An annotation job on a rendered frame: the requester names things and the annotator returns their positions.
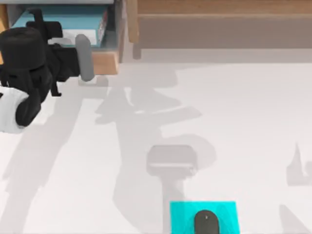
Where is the wooden cupboard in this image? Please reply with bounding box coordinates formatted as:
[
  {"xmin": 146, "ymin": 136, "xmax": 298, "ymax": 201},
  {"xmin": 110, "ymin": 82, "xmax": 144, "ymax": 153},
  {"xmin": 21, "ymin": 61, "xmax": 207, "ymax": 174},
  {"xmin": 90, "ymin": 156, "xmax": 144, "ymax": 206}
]
[{"xmin": 0, "ymin": 0, "xmax": 312, "ymax": 64}]

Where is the cyan square mat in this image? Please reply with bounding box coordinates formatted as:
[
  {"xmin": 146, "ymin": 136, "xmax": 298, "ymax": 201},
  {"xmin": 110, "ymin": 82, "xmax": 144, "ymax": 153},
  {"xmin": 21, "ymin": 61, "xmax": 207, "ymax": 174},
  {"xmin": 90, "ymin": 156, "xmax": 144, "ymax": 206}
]
[{"xmin": 169, "ymin": 200, "xmax": 241, "ymax": 234}]

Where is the blue book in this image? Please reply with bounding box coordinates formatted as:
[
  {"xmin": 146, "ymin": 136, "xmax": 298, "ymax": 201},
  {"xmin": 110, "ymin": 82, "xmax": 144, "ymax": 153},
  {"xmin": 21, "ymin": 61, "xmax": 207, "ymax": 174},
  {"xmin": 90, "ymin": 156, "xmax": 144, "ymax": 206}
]
[{"xmin": 11, "ymin": 5, "xmax": 110, "ymax": 47}]

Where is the dark grey computer mouse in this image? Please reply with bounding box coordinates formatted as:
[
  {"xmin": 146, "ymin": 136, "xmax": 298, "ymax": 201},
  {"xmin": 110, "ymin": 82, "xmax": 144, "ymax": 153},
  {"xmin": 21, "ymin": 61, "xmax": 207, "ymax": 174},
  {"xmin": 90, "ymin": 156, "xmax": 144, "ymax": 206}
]
[{"xmin": 194, "ymin": 210, "xmax": 219, "ymax": 234}]

